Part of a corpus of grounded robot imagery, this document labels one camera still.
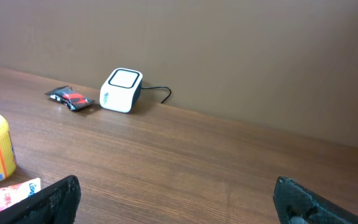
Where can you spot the black hex wrench packet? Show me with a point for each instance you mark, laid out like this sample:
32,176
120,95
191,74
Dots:
67,96

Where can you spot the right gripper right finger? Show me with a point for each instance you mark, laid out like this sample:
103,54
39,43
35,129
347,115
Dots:
296,204

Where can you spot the red snack packet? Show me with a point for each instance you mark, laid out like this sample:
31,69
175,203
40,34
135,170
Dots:
15,193

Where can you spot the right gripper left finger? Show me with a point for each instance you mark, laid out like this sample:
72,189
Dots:
56,204

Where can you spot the white barcode scanner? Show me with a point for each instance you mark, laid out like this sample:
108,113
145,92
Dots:
121,90

